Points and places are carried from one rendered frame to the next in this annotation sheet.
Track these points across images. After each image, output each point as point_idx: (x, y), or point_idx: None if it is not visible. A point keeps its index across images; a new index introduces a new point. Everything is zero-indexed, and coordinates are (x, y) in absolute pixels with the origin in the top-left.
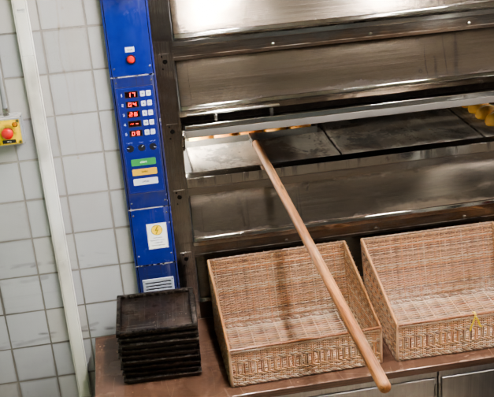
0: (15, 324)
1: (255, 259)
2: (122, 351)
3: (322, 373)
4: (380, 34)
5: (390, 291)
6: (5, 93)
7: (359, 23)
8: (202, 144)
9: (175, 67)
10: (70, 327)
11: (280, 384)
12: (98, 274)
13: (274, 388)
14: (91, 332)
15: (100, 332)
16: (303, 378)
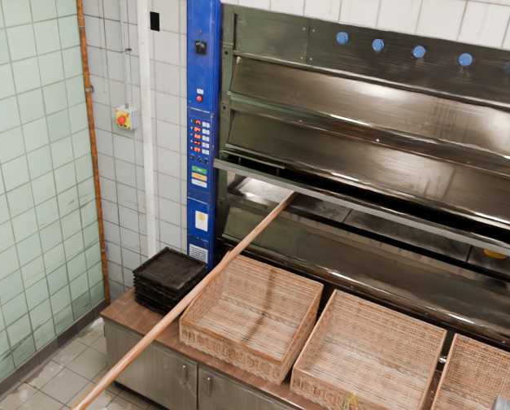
0: (124, 233)
1: (258, 266)
2: (135, 282)
3: (237, 368)
4: (385, 144)
5: (343, 338)
6: (131, 93)
7: (368, 128)
8: None
9: (233, 114)
10: (149, 250)
11: (207, 358)
12: (169, 227)
13: (199, 359)
14: None
15: None
16: (223, 363)
